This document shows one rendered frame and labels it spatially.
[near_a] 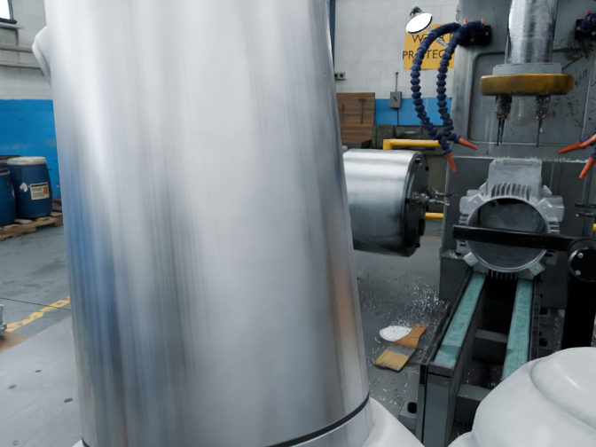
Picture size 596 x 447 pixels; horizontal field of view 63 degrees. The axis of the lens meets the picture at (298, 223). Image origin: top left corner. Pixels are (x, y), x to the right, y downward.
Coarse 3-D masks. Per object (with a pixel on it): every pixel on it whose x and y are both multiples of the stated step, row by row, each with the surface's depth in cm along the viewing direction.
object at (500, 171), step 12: (492, 168) 103; (504, 168) 102; (516, 168) 101; (528, 168) 100; (540, 168) 99; (492, 180) 103; (504, 180) 102; (516, 180) 101; (528, 180) 100; (540, 180) 102; (528, 192) 101
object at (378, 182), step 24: (360, 168) 109; (384, 168) 107; (408, 168) 105; (360, 192) 107; (384, 192) 104; (408, 192) 105; (432, 192) 115; (360, 216) 107; (384, 216) 105; (408, 216) 106; (360, 240) 111; (384, 240) 108; (408, 240) 109
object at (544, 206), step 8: (544, 192) 108; (472, 200) 98; (480, 200) 98; (544, 200) 92; (544, 208) 93; (552, 208) 92; (464, 256) 102; (472, 256) 101; (472, 264) 101; (536, 264) 95; (544, 264) 97; (536, 272) 96
